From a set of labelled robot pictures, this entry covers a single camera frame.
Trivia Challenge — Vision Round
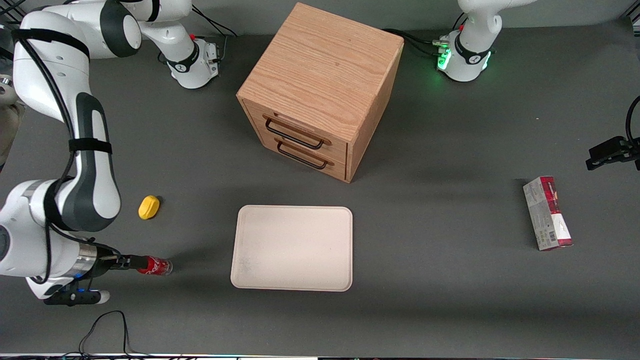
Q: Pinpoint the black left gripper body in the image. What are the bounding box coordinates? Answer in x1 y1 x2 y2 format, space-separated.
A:
620 137 640 171

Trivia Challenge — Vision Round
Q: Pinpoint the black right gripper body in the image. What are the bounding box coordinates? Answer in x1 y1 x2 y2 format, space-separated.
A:
90 247 124 279

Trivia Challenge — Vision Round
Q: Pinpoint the red coke bottle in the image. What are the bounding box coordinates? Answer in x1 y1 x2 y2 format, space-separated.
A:
136 255 173 277

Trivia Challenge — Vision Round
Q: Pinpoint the beige rectangular tray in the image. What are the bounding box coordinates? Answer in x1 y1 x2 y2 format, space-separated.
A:
230 205 354 292

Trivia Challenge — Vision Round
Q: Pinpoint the yellow lemon toy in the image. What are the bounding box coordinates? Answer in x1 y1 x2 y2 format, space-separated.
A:
138 195 161 221

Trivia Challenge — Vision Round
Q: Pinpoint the red white carton box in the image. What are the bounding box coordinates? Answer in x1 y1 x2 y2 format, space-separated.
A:
522 175 574 252

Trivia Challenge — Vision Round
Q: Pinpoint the beige grey object beside table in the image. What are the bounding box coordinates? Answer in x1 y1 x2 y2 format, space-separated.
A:
0 75 26 171

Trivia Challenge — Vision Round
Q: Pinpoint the wooden drawer cabinet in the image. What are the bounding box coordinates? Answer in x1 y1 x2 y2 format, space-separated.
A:
236 2 405 184

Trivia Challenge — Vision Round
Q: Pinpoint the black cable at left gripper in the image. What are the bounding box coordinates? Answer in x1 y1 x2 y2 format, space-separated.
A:
625 95 640 146

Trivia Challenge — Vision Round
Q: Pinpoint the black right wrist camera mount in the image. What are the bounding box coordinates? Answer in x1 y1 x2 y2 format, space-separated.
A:
43 288 111 307

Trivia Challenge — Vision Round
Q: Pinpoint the thin black looped cable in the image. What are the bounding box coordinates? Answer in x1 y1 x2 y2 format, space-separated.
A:
78 310 151 359

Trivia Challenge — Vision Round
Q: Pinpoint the thick black left base cable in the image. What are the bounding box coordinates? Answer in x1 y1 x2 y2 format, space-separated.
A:
400 37 443 57
382 28 443 47

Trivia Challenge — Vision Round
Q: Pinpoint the wooden drawer with black handle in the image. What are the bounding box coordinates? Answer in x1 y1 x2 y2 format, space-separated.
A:
259 134 349 182
244 99 349 162

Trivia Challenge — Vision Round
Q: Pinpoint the black right arm base cable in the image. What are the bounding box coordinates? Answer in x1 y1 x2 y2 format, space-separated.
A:
191 5 239 39

